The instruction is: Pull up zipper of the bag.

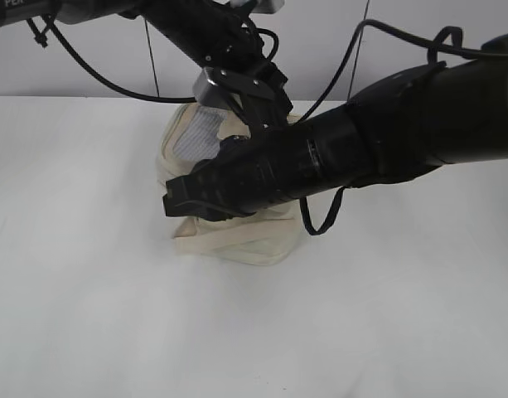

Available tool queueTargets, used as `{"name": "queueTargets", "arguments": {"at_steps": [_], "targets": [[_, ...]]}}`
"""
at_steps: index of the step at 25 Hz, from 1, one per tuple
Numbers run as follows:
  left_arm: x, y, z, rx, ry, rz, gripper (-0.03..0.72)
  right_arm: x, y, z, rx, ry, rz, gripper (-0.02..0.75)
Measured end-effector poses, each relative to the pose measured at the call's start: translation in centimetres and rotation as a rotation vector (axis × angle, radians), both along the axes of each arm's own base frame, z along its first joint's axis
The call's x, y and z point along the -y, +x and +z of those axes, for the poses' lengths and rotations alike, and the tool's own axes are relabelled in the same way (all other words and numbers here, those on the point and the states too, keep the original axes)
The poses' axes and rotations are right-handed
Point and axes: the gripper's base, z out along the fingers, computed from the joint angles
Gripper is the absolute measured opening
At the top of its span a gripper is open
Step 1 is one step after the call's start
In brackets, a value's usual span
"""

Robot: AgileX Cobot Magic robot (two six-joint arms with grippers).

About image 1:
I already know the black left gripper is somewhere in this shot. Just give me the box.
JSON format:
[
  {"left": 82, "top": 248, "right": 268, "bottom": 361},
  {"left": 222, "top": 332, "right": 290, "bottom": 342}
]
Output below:
[{"left": 201, "top": 39, "right": 293, "bottom": 133}]

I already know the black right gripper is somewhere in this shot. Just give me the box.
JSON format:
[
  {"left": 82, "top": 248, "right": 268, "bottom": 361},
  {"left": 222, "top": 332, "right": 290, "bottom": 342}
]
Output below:
[{"left": 162, "top": 129, "right": 312, "bottom": 221}]

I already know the cream canvas zipper bag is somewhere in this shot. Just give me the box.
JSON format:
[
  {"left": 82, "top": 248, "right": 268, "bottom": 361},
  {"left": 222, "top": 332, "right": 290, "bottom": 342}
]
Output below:
[{"left": 156, "top": 104, "right": 303, "bottom": 266}]

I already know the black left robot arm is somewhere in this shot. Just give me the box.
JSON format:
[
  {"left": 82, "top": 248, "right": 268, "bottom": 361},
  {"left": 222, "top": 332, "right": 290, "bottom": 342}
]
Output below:
[{"left": 0, "top": 1, "right": 292, "bottom": 133}]

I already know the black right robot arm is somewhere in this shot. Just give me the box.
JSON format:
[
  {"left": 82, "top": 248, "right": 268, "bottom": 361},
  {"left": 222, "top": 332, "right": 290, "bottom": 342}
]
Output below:
[{"left": 163, "top": 61, "right": 508, "bottom": 221}]

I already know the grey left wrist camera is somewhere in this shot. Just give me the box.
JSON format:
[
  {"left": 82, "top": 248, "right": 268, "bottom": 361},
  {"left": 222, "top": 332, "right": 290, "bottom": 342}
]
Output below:
[{"left": 192, "top": 67, "right": 230, "bottom": 110}]

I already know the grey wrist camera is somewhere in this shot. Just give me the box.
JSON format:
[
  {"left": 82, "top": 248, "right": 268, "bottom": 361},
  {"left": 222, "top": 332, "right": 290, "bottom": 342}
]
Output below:
[
  {"left": 230, "top": 0, "right": 285, "bottom": 14},
  {"left": 192, "top": 67, "right": 230, "bottom": 110}
]

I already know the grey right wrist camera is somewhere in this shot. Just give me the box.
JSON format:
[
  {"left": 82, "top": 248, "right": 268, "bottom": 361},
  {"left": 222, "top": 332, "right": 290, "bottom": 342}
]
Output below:
[{"left": 230, "top": 0, "right": 285, "bottom": 14}]

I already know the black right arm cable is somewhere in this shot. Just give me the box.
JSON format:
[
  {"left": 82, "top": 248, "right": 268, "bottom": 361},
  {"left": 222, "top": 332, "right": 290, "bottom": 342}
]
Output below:
[{"left": 286, "top": 18, "right": 508, "bottom": 125}]

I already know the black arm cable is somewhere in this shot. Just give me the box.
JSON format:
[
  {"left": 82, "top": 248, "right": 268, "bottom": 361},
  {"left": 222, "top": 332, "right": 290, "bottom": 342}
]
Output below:
[
  {"left": 25, "top": 12, "right": 282, "bottom": 104},
  {"left": 286, "top": 18, "right": 508, "bottom": 125}
]

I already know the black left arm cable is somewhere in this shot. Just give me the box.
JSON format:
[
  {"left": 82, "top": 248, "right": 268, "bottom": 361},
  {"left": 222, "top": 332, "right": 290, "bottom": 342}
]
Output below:
[{"left": 25, "top": 12, "right": 282, "bottom": 104}]

